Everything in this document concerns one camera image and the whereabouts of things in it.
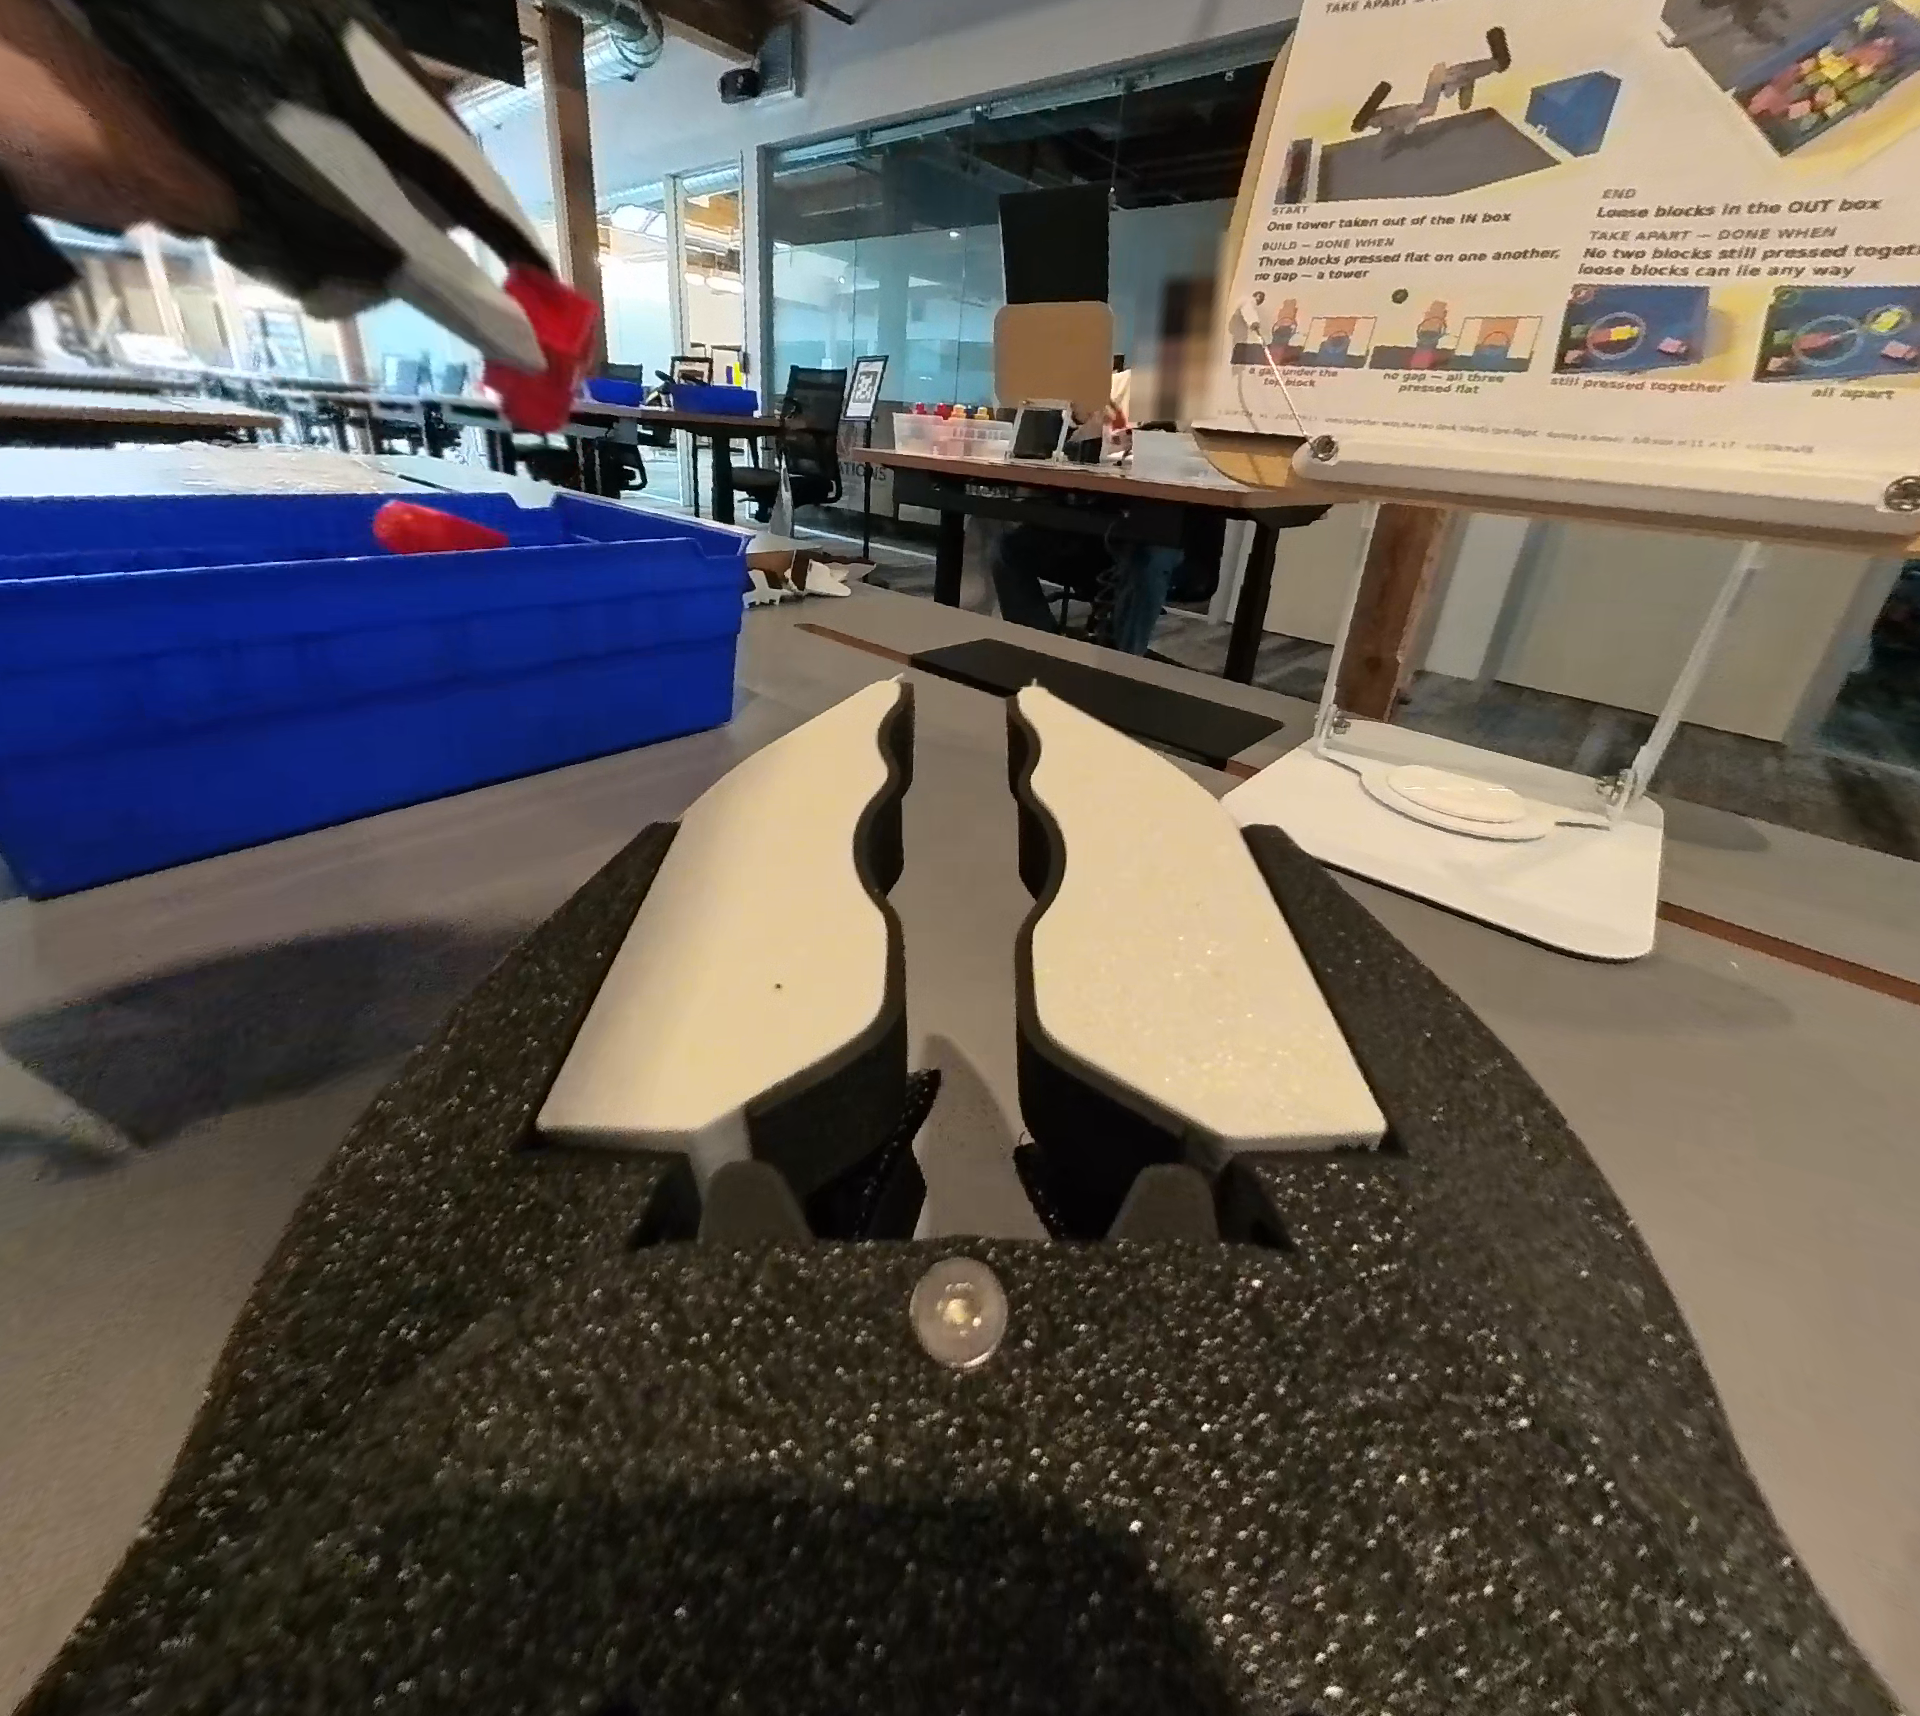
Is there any clear box of colour bottles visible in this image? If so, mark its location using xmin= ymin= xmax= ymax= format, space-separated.
xmin=894 ymin=402 xmax=1016 ymax=462

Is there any instruction poster board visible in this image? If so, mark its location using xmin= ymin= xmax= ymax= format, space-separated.
xmin=1196 ymin=0 xmax=1920 ymax=557

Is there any black office chair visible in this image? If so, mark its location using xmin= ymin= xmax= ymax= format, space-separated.
xmin=771 ymin=363 xmax=854 ymax=529

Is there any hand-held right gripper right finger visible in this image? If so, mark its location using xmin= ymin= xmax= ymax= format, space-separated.
xmin=1004 ymin=685 xmax=1390 ymax=1170

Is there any red mega block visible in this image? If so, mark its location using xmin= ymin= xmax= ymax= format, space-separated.
xmin=372 ymin=498 xmax=515 ymax=553
xmin=481 ymin=264 xmax=599 ymax=432

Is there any person's left hand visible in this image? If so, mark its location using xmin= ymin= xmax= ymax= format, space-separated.
xmin=0 ymin=0 xmax=242 ymax=249

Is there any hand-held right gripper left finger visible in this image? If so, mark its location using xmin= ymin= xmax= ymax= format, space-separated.
xmin=531 ymin=673 xmax=918 ymax=1170

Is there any blue plastic bin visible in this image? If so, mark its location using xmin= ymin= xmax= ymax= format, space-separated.
xmin=0 ymin=486 xmax=752 ymax=900

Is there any dark background table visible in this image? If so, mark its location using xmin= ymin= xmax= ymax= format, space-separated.
xmin=419 ymin=389 xmax=789 ymax=526

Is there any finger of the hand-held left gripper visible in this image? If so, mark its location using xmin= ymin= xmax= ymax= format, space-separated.
xmin=274 ymin=100 xmax=552 ymax=380
xmin=335 ymin=18 xmax=560 ymax=287

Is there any black and white cloth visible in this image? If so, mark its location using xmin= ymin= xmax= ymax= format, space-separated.
xmin=743 ymin=529 xmax=876 ymax=609

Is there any wooden work table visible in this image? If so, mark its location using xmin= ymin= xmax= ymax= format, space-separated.
xmin=891 ymin=441 xmax=1338 ymax=687

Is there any black table mat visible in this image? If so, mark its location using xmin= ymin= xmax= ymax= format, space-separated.
xmin=905 ymin=636 xmax=1284 ymax=774

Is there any wooden pillar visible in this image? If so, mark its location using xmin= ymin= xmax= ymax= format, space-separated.
xmin=1333 ymin=500 xmax=1449 ymax=721

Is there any black panel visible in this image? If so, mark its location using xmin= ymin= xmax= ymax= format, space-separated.
xmin=999 ymin=188 xmax=1113 ymax=308

